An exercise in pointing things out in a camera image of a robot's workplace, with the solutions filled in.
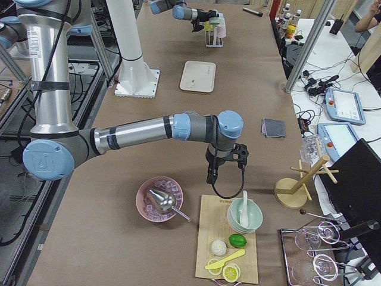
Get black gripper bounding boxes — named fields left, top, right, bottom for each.
left=190, top=9, right=219, bottom=32
left=205, top=145, right=233, bottom=184

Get green cup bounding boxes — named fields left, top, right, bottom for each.
left=209, top=17, right=221, bottom=26

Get cream rabbit tray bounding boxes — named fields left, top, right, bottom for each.
left=179, top=61, right=216, bottom=93

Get yellow cup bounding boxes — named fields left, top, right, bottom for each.
left=204, top=23, right=213, bottom=32

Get pink cup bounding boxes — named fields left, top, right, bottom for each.
left=217, top=24, right=226, bottom=39

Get white cup rack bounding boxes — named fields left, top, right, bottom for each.
left=204, top=25, right=223, bottom=48

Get bamboo cutting board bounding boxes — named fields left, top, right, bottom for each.
left=195, top=195, right=259, bottom=284

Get metal ice scoop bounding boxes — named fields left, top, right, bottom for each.
left=146, top=188, right=191, bottom=222

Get stacked green bowls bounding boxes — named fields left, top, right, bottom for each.
left=226, top=197, right=264, bottom=235

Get white ceramic spoon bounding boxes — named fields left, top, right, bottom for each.
left=239, top=190, right=249, bottom=228

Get metal tube black cap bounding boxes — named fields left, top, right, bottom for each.
left=242, top=7, right=263, bottom=17

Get green lime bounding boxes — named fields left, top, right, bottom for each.
left=228, top=234, right=247, bottom=248

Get pink ice bowl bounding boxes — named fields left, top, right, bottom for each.
left=136, top=176, right=183, bottom=222

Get grey folded cloth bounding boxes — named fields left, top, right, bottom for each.
left=261, top=118, right=286, bottom=138

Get wooden mug tree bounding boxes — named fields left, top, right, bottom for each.
left=274, top=154, right=339, bottom=209

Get yellow plastic knife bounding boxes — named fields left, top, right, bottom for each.
left=204, top=249, right=246, bottom=270

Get lemon slice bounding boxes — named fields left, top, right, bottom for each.
left=207, top=258, right=223, bottom=276
left=222, top=263, right=241, bottom=283

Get clear plastic bag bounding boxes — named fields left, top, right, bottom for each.
left=300, top=135, right=326, bottom=165

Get metal glass rack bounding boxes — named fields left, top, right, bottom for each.
left=279, top=219, right=380, bottom=285

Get near teach pendant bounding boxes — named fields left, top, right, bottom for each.
left=317, top=122, right=359, bottom=162

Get teach pendant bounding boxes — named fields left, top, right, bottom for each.
left=324, top=88, right=366, bottom=126
left=317, top=122, right=359, bottom=162

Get black monitor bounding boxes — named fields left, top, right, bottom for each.
left=319, top=139, right=380, bottom=226

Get far teach pendant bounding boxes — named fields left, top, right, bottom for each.
left=324, top=88, right=366, bottom=126

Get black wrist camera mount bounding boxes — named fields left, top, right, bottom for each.
left=232, top=144, right=249, bottom=169

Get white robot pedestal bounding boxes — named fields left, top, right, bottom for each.
left=107, top=0, right=160, bottom=98

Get aluminium frame post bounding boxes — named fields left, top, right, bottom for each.
left=285, top=0, right=335, bottom=94

